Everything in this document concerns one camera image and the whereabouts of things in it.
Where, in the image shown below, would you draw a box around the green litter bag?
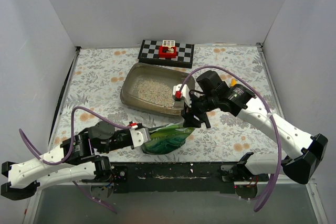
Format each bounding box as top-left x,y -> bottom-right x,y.
141,122 -> 195,155

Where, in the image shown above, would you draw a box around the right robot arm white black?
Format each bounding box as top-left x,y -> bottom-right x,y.
172,70 -> 328,184

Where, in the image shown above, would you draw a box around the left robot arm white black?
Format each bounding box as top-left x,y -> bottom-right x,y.
1,121 -> 137,200

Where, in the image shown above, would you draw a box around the yellow plastic litter scoop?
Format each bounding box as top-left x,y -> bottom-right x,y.
230,78 -> 237,87

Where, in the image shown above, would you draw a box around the cat litter granules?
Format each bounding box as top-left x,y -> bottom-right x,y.
135,79 -> 174,107

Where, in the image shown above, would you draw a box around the grey litter box tray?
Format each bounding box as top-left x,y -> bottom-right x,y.
120,63 -> 188,117

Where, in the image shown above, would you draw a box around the red toy block box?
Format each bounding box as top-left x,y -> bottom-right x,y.
158,46 -> 177,59

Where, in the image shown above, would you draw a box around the floral table mat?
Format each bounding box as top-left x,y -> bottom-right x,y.
49,45 -> 278,162

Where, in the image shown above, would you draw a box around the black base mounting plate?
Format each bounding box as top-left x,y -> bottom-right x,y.
99,161 -> 260,195

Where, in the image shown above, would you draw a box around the white grid toy piece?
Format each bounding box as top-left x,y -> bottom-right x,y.
162,40 -> 175,48

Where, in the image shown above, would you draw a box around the black white checkerboard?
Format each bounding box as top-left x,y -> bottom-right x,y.
138,40 -> 194,69

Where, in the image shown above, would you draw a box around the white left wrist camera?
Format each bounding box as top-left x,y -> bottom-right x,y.
129,121 -> 151,149

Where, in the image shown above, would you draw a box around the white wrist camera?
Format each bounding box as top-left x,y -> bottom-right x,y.
172,84 -> 191,107
129,121 -> 151,149

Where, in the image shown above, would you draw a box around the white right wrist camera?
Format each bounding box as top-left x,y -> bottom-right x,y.
172,84 -> 191,107

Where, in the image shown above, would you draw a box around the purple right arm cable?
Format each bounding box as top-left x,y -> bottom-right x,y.
181,65 -> 283,212

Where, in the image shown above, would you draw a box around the aluminium frame rail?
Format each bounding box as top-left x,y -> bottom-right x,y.
256,42 -> 329,224

